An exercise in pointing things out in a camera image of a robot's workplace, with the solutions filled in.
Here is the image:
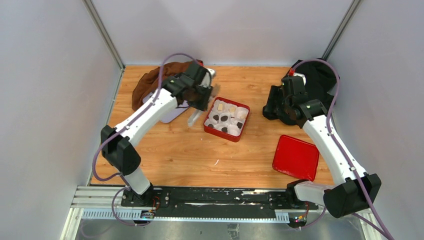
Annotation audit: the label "metal tongs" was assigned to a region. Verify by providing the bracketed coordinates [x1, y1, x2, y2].
[187, 109, 203, 127]

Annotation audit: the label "red chocolate box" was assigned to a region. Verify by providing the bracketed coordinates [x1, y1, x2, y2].
[203, 97, 251, 143]

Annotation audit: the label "red box lid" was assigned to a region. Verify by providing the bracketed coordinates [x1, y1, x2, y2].
[272, 135, 320, 182]

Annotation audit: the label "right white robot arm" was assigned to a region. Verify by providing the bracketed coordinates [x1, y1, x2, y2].
[279, 73, 382, 218]

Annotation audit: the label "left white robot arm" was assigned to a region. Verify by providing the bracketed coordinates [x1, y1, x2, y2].
[100, 62, 216, 207]

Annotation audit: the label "lavender tray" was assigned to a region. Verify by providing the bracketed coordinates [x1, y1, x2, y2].
[160, 101, 189, 124]

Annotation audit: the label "black cloth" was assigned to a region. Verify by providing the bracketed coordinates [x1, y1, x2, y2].
[262, 58, 341, 126]

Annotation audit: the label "white paper cup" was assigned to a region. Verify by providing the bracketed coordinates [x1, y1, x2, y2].
[212, 100, 227, 114]
[226, 124, 241, 137]
[234, 106, 249, 120]

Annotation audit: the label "brown cloth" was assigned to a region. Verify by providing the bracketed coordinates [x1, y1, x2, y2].
[131, 61, 192, 112]

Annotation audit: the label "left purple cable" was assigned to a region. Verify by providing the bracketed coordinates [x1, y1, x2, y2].
[92, 52, 200, 227]

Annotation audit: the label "purple cable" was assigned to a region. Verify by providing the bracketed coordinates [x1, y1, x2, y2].
[291, 58, 395, 240]
[92, 52, 200, 227]

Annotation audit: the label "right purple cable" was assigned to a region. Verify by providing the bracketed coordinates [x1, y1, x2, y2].
[291, 58, 395, 240]

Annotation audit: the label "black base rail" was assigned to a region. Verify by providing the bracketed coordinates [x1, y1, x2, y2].
[120, 186, 319, 222]

